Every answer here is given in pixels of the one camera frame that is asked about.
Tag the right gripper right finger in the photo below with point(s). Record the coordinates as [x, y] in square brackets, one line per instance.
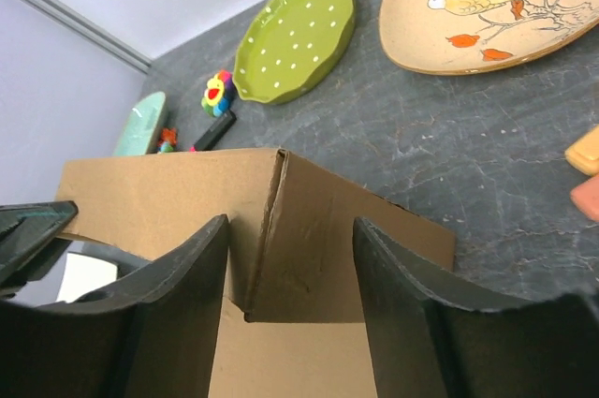
[434, 334]

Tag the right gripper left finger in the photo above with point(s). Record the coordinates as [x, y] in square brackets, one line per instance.
[151, 333]

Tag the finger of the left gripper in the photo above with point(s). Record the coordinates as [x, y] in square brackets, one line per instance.
[31, 241]

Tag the brown cardboard box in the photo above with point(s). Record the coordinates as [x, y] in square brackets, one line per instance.
[291, 322]

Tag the white square plate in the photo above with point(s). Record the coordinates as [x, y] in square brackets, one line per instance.
[84, 274]

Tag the light teal rectangular tray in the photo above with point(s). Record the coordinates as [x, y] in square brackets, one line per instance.
[143, 126]

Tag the pink black highlighter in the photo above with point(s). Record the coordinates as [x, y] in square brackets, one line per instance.
[215, 132]

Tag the rainbow smiling flower toy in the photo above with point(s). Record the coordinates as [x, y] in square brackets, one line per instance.
[219, 93]

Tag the green polka dot plate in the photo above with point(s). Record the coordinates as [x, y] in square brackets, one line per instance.
[290, 47]

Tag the cream bird pattern plate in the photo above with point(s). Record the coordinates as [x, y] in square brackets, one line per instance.
[461, 37]

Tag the small flower keychain toy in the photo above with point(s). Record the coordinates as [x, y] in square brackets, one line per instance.
[167, 141]

